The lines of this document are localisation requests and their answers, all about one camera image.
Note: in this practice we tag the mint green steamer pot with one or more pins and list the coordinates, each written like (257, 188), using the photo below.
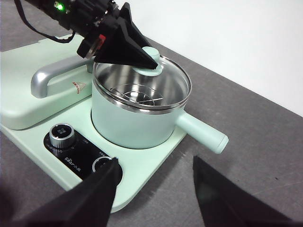
(132, 125)

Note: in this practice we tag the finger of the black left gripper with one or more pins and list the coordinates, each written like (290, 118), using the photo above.
(132, 26)
(123, 52)

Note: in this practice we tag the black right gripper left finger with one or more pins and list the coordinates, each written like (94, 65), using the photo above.
(71, 208)

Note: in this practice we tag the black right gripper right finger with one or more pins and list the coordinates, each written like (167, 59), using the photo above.
(232, 203)

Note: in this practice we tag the glass lid with mint knob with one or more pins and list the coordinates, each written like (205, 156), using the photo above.
(151, 55)

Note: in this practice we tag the silver control knob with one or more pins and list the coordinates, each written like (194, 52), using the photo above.
(62, 134)
(100, 163)

